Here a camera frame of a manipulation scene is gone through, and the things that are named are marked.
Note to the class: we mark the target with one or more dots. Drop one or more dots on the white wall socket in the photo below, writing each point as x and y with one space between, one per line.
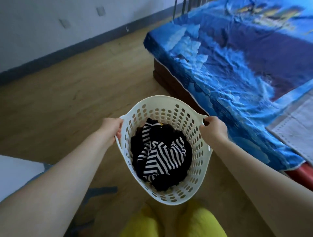
100 11

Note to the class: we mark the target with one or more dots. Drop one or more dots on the metal rack legs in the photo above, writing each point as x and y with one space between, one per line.
182 6

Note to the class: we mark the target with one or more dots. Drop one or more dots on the person's left fingers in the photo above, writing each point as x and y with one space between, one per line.
119 129

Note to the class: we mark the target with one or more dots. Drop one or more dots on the person's right fingers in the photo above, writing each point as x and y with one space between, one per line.
207 122

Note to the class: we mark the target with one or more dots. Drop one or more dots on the black and white striped garment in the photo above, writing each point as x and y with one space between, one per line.
162 156

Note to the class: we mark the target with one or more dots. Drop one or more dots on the dark wooden bed frame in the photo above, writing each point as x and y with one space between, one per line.
176 85

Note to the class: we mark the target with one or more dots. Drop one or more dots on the person's left forearm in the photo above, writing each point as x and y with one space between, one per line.
53 188

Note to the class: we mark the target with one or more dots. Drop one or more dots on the white perforated plastic laundry basket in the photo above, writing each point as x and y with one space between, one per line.
168 151

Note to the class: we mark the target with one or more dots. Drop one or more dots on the person's right hand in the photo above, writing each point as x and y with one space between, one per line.
213 133

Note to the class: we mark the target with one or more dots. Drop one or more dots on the person's left hand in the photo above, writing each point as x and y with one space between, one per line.
110 128

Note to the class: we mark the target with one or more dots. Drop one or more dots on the white quilted cloth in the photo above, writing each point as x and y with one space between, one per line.
294 127

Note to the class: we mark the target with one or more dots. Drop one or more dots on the blue printed bed sheet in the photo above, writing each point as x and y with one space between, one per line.
234 73

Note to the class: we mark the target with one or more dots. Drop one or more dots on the person's right forearm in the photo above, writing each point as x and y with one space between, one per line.
264 185

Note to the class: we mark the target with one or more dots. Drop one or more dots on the person's yellow trousers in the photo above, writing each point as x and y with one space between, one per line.
176 222

